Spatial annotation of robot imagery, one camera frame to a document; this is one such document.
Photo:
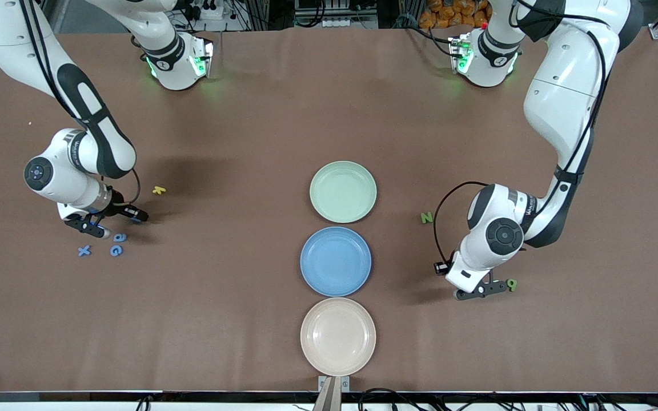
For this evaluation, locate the blue lowercase letter a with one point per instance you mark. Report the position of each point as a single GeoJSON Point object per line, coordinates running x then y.
{"type": "Point", "coordinates": [119, 237]}

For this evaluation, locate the yellow letter k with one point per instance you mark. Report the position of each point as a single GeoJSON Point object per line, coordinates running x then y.
{"type": "Point", "coordinates": [159, 190]}

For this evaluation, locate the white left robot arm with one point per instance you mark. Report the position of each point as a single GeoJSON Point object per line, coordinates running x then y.
{"type": "Point", "coordinates": [569, 74]}

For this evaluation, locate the black table edge rail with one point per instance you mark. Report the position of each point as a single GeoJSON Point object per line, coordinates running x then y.
{"type": "Point", "coordinates": [77, 397]}

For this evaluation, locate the orange packets pile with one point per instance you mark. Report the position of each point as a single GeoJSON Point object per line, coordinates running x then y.
{"type": "Point", "coordinates": [449, 14]}

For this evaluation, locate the blue plate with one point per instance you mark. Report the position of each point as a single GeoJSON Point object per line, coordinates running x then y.
{"type": "Point", "coordinates": [336, 261]}

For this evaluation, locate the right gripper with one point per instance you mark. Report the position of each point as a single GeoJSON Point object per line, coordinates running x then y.
{"type": "Point", "coordinates": [119, 209]}

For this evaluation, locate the light green plate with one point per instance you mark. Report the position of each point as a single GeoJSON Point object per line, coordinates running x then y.
{"type": "Point", "coordinates": [343, 192]}

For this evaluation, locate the blue capital letter G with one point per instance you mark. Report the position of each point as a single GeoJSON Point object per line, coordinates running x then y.
{"type": "Point", "coordinates": [113, 250]}

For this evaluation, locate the green capital letter N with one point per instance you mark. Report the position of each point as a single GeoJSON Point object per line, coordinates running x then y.
{"type": "Point", "coordinates": [426, 217]}

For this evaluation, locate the blue letter x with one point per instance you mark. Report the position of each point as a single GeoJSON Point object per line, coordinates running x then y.
{"type": "Point", "coordinates": [84, 250]}

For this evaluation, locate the green lowercase letter b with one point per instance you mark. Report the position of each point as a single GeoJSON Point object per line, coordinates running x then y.
{"type": "Point", "coordinates": [512, 283]}

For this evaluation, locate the brown table cover sheet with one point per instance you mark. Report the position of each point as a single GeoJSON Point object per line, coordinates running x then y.
{"type": "Point", "coordinates": [397, 342]}

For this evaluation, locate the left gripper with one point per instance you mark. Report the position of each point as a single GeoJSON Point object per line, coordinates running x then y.
{"type": "Point", "coordinates": [441, 270]}

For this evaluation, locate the beige plate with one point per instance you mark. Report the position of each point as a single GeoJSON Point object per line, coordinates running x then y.
{"type": "Point", "coordinates": [338, 337]}

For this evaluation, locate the white power strip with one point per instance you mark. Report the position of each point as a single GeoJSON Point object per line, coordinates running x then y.
{"type": "Point", "coordinates": [340, 23]}
{"type": "Point", "coordinates": [212, 10]}

